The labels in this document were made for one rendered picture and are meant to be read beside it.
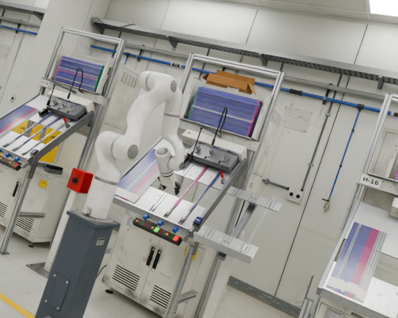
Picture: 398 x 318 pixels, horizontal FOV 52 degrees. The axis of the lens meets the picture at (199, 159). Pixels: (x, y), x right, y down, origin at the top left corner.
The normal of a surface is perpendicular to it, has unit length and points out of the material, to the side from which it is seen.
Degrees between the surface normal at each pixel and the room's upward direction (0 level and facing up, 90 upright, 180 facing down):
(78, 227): 90
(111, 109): 90
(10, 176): 90
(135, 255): 90
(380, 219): 45
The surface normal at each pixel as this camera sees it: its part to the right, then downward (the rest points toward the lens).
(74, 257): -0.37, -0.13
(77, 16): 0.84, 0.29
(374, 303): -0.07, -0.78
